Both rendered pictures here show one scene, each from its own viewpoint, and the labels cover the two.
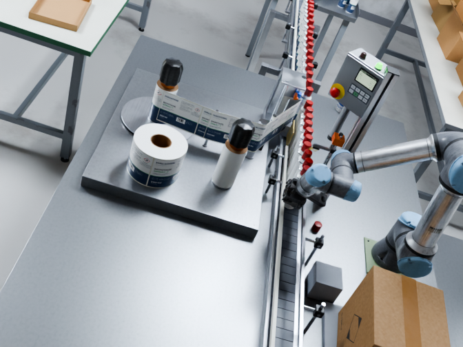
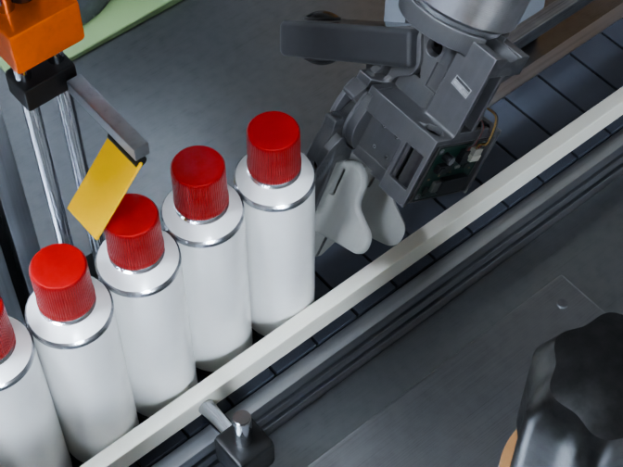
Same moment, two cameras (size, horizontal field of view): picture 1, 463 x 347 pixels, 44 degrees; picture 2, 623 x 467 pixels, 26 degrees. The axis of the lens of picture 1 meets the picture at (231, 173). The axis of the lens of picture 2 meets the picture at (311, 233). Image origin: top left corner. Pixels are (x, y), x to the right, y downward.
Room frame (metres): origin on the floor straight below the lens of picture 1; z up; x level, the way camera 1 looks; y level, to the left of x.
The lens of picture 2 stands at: (1.99, 0.20, 1.71)
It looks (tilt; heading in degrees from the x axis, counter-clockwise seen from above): 54 degrees down; 238
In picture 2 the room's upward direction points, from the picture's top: straight up
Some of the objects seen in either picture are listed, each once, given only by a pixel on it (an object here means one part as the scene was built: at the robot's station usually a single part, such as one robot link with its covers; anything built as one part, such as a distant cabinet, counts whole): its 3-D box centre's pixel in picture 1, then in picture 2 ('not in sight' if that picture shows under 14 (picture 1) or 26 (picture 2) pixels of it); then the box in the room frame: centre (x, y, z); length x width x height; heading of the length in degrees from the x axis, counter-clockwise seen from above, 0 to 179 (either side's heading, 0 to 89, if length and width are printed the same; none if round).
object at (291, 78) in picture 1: (293, 78); not in sight; (2.23, -0.09, 1.14); 0.14 x 0.11 x 0.01; 7
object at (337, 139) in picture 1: (316, 163); (90, 202); (1.83, -0.29, 1.04); 0.10 x 0.04 x 0.33; 97
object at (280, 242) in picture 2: (297, 187); (276, 229); (1.73, -0.25, 0.98); 0.05 x 0.05 x 0.20
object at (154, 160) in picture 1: (156, 155); not in sight; (1.62, 0.28, 0.95); 0.20 x 0.20 x 0.14
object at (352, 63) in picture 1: (361, 83); not in sight; (1.94, -0.32, 1.38); 0.17 x 0.10 x 0.19; 62
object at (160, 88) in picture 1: (165, 91); not in sight; (1.91, 0.37, 1.04); 0.09 x 0.09 x 0.29
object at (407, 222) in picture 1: (409, 231); not in sight; (1.71, -0.71, 1.00); 0.13 x 0.12 x 0.14; 6
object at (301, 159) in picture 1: (298, 171); (146, 309); (1.83, -0.24, 0.98); 0.05 x 0.05 x 0.20
